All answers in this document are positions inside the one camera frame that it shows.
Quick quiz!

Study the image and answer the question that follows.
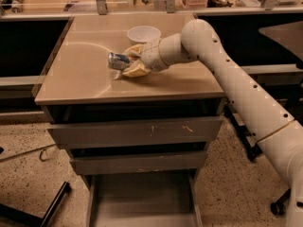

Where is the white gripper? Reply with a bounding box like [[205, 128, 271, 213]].
[[122, 38, 169, 78]]

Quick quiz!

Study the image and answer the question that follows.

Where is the redbull can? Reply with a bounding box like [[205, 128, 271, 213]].
[[108, 52, 131, 71]]

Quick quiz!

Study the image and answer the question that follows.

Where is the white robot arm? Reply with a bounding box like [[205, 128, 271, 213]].
[[124, 19, 303, 227]]

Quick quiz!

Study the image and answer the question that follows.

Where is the beige top drawer cabinet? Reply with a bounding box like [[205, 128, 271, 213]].
[[35, 13, 224, 114]]

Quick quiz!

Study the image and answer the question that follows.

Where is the grey top drawer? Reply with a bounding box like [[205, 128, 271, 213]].
[[48, 116, 223, 149]]

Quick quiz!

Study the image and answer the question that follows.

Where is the grey drawer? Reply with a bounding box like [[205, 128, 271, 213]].
[[48, 116, 223, 149], [70, 150, 206, 175]]

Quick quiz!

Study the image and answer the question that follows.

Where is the grey middle drawer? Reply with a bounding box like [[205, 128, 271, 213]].
[[70, 150, 206, 175]]

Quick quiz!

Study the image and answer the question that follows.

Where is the open bottom drawer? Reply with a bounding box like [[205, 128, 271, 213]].
[[85, 170, 203, 227]]

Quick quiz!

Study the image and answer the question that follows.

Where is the white ceramic bowl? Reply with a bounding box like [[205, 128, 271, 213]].
[[127, 26, 161, 44]]

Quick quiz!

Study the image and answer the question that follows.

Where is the black metal leg left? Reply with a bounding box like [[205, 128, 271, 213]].
[[0, 182, 71, 227]]

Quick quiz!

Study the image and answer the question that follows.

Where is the black office chair base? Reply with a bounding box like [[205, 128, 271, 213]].
[[270, 189, 291, 217]]

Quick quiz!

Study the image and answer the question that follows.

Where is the black desk frame right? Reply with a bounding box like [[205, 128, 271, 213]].
[[224, 105, 262, 162]]

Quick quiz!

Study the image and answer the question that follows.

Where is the cable on floor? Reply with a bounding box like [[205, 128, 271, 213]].
[[0, 143, 59, 163]]

